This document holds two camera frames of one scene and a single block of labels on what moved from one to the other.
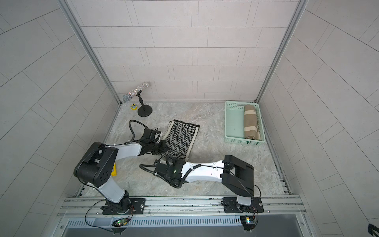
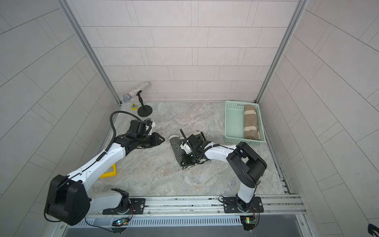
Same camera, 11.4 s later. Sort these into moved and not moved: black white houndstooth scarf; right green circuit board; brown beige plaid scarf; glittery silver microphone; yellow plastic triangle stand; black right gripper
Moved: black right gripper; black white houndstooth scarf
Not moved: glittery silver microphone; right green circuit board; yellow plastic triangle stand; brown beige plaid scarf
